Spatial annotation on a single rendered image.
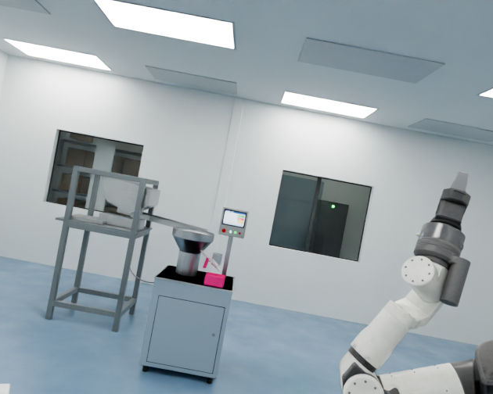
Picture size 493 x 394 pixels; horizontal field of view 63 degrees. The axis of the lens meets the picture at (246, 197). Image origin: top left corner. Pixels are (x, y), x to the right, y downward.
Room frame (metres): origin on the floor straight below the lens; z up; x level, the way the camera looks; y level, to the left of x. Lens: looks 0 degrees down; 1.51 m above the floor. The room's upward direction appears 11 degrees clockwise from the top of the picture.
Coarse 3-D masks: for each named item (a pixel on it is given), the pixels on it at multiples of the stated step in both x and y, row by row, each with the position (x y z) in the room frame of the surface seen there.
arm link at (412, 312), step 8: (408, 296) 0.90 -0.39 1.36; (416, 296) 0.89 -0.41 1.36; (392, 304) 0.84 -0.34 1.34; (400, 304) 0.88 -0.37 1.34; (408, 304) 0.88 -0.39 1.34; (416, 304) 0.88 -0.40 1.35; (424, 304) 0.87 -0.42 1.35; (432, 304) 0.86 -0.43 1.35; (440, 304) 0.85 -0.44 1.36; (392, 312) 0.83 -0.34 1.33; (400, 312) 0.82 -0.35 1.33; (408, 312) 0.87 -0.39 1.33; (416, 312) 0.86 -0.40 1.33; (424, 312) 0.86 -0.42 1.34; (432, 312) 0.85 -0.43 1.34; (400, 320) 0.82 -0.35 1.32; (408, 320) 0.82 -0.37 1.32; (416, 320) 0.83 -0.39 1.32; (424, 320) 0.85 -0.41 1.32; (408, 328) 0.83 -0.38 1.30
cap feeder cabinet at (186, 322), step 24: (168, 288) 3.17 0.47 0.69; (192, 288) 3.17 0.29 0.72; (216, 288) 3.17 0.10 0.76; (168, 312) 3.16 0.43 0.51; (192, 312) 3.16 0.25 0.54; (216, 312) 3.17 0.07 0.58; (144, 336) 3.17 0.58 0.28; (168, 336) 3.16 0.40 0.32; (192, 336) 3.17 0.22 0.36; (216, 336) 3.17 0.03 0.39; (144, 360) 3.17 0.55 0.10; (168, 360) 3.16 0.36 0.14; (192, 360) 3.16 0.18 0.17; (216, 360) 3.17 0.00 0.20
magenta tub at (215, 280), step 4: (208, 272) 3.30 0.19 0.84; (208, 276) 3.18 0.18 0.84; (212, 276) 3.19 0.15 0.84; (216, 276) 3.30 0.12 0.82; (220, 276) 3.30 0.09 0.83; (224, 276) 3.30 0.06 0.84; (204, 280) 3.19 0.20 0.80; (208, 280) 3.19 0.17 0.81; (212, 280) 3.19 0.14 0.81; (216, 280) 3.19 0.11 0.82; (220, 280) 3.19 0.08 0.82; (224, 280) 3.19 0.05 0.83; (204, 284) 3.19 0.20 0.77; (208, 284) 3.19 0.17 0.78; (212, 284) 3.19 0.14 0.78; (216, 284) 3.19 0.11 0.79; (220, 284) 3.19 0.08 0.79
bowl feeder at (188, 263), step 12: (180, 228) 3.61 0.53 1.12; (192, 228) 3.67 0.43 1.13; (180, 240) 3.35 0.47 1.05; (192, 240) 3.32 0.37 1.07; (204, 240) 3.36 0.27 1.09; (180, 252) 3.44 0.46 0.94; (192, 252) 3.40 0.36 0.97; (204, 252) 3.45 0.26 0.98; (180, 264) 3.42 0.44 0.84; (192, 264) 3.41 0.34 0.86; (204, 264) 3.38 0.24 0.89; (216, 264) 3.41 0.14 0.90; (192, 276) 3.43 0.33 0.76
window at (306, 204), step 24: (288, 192) 6.00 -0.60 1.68; (312, 192) 6.00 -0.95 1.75; (336, 192) 6.00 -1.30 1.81; (360, 192) 6.00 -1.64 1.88; (288, 216) 6.00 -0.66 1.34; (312, 216) 6.00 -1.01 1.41; (336, 216) 6.00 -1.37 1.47; (360, 216) 6.00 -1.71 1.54; (288, 240) 6.00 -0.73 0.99; (312, 240) 6.00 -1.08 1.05; (336, 240) 6.00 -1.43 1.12; (360, 240) 6.00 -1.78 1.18
